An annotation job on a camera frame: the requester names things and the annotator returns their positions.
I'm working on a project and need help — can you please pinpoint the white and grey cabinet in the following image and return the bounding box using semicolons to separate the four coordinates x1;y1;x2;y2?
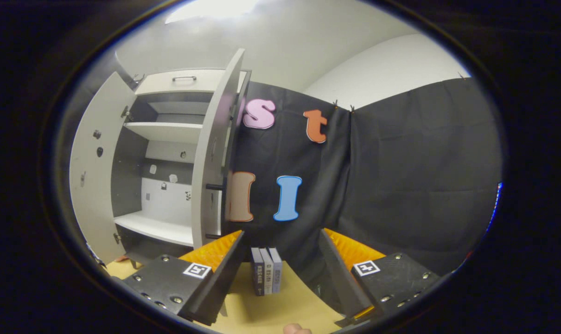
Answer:
111;69;252;267

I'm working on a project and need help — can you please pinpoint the grey book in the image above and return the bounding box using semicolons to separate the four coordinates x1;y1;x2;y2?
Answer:
259;248;274;295

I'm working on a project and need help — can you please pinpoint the white cabinet drawer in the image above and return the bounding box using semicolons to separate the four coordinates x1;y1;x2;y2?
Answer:
134;69;249;96

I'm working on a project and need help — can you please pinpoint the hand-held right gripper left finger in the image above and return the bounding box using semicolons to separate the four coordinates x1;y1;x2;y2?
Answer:
122;230;247;327

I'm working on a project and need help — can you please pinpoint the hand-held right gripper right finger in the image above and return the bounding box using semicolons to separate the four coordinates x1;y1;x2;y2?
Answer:
319;228;443;325

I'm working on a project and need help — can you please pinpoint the dark blue book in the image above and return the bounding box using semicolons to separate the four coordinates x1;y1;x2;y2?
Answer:
251;247;265;296

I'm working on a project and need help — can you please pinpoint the white cabinet door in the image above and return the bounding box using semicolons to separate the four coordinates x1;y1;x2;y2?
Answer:
70;71;137;266
191;49;246;251

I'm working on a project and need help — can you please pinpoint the light blue book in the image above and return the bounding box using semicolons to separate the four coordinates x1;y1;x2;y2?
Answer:
268;248;282;294

